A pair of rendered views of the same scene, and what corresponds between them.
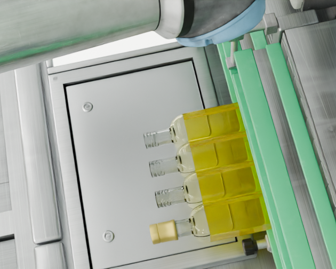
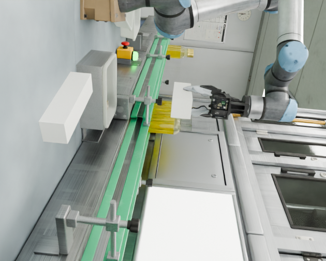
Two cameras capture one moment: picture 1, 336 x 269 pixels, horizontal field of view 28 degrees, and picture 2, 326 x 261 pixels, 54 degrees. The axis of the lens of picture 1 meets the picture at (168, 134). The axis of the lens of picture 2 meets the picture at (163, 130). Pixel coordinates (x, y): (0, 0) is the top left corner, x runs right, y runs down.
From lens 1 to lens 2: 1.78 m
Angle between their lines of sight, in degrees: 85
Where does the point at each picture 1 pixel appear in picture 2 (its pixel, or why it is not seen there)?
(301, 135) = (139, 83)
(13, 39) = not seen: outside the picture
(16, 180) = (249, 167)
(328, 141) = (133, 76)
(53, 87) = (231, 185)
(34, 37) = not seen: outside the picture
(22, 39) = not seen: outside the picture
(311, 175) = (142, 78)
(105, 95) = (204, 177)
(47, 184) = (234, 158)
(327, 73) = (121, 85)
